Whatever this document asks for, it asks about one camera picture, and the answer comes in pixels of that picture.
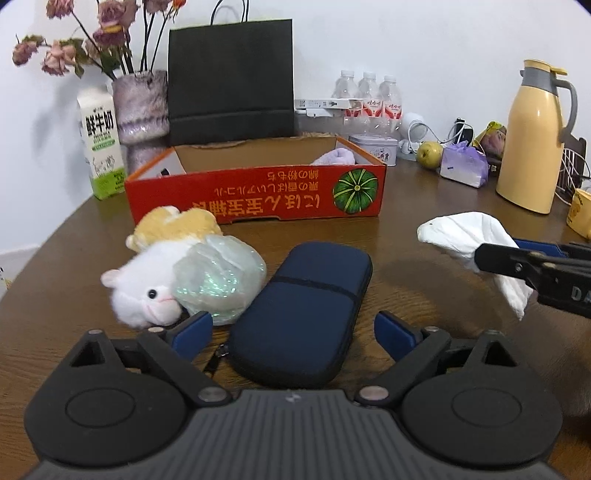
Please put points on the clear water bottle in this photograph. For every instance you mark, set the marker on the clear water bottle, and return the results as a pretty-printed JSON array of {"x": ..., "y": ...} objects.
[
  {"x": 390, "y": 92},
  {"x": 369, "y": 87},
  {"x": 346, "y": 85}
]

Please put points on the dried pink rose bouquet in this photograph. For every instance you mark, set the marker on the dried pink rose bouquet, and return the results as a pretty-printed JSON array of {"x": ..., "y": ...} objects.
[{"x": 57, "y": 57}]

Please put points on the white tissue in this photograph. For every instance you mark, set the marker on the white tissue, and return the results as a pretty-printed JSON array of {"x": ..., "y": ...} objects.
[{"x": 461, "y": 230}]

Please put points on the white green milk carton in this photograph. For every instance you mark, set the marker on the white green milk carton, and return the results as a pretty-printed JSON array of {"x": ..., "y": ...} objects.
[{"x": 99, "y": 138}]

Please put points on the iridescent translucent pouch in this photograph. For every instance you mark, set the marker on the iridescent translucent pouch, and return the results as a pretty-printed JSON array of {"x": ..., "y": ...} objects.
[{"x": 217, "y": 277}]

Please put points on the purple tissue packet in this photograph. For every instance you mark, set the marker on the purple tissue packet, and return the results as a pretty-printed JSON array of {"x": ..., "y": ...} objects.
[{"x": 464, "y": 164}]

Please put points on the orange cardboard box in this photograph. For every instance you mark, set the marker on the orange cardboard box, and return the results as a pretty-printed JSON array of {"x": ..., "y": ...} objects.
[{"x": 277, "y": 194}]

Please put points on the white tan hamster plush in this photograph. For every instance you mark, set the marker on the white tan hamster plush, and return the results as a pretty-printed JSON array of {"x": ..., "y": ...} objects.
[{"x": 143, "y": 272}]

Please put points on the small white fan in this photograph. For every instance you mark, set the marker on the small white fan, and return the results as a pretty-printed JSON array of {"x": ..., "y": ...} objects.
[{"x": 413, "y": 124}]

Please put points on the green apple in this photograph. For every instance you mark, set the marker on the green apple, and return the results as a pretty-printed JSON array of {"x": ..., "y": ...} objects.
[{"x": 430, "y": 155}]

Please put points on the yellow cup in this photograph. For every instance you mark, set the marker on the yellow cup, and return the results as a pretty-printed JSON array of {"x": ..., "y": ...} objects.
[{"x": 581, "y": 212}]

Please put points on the white pink cardboard package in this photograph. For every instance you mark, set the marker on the white pink cardboard package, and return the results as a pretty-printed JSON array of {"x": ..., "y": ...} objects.
[{"x": 318, "y": 104}]

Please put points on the purple speckled vase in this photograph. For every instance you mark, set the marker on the purple speckled vase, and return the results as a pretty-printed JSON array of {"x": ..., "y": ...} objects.
[{"x": 138, "y": 106}]

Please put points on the brown wooden stand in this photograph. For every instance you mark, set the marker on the brown wooden stand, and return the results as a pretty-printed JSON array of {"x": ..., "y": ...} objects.
[{"x": 577, "y": 137}]

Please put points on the lavender fluffy cloth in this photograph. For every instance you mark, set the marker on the lavender fluffy cloth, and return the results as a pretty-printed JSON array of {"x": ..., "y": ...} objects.
[{"x": 334, "y": 157}]

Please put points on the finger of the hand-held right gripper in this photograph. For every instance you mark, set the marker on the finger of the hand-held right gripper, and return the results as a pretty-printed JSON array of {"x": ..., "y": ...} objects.
[
  {"x": 508, "y": 265},
  {"x": 540, "y": 247}
]

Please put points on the black charger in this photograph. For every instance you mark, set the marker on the black charger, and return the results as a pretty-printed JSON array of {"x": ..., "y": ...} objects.
[{"x": 464, "y": 136}]

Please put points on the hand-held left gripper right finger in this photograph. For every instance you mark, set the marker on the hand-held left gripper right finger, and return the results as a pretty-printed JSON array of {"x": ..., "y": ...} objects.
[{"x": 392, "y": 332}]

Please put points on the yellow green snack bag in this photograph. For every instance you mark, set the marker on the yellow green snack bag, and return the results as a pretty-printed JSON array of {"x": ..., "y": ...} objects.
[{"x": 494, "y": 138}]

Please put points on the navy zippered case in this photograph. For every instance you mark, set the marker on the navy zippered case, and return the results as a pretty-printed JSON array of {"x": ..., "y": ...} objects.
[{"x": 300, "y": 314}]

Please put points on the yellow thermos jug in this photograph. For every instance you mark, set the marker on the yellow thermos jug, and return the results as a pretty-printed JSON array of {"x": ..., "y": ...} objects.
[{"x": 531, "y": 152}]

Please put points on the black paper bag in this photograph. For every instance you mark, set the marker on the black paper bag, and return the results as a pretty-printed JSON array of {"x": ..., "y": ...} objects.
[{"x": 231, "y": 78}]

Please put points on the clear container of seeds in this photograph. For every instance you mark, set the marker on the clear container of seeds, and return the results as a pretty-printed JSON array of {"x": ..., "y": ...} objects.
[{"x": 318, "y": 125}]

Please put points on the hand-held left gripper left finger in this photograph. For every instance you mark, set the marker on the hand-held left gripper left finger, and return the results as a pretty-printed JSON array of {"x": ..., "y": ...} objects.
[{"x": 194, "y": 332}]

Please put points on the floral tin box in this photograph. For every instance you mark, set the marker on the floral tin box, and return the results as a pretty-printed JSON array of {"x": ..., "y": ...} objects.
[{"x": 376, "y": 150}]

